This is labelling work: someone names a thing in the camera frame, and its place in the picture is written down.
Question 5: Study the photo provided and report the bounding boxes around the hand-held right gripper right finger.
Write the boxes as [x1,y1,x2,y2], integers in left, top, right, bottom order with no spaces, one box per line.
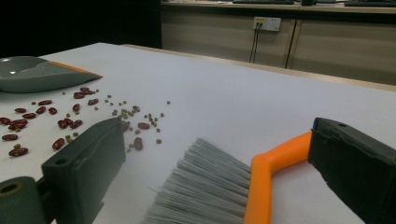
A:
[308,117,396,224]

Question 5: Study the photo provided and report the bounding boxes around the beige wooden cabinet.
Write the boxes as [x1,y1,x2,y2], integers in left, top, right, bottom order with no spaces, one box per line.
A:
[161,0,396,87]

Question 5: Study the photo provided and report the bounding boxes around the black wall socket cable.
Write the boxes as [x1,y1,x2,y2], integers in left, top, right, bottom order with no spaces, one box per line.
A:
[248,23,260,63]
[252,23,262,64]

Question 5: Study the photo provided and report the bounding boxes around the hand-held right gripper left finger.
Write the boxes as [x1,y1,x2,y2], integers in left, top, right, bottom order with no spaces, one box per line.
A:
[41,117,127,224]

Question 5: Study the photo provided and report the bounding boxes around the grey dustpan with orange edge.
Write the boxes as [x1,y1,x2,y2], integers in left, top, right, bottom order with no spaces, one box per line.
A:
[0,55,104,94]

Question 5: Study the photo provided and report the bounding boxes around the black keyboard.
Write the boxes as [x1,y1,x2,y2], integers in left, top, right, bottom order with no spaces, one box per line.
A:
[344,0,396,8]

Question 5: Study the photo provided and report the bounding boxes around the white wall socket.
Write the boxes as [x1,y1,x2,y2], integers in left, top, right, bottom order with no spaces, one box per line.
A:
[252,16,282,32]

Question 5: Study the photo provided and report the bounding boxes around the red kidney beans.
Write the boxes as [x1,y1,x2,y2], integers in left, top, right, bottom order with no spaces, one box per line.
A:
[0,86,151,158]

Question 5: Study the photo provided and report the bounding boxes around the orange brush with grey bristles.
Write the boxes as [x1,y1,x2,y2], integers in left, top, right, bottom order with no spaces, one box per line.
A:
[141,130,313,224]

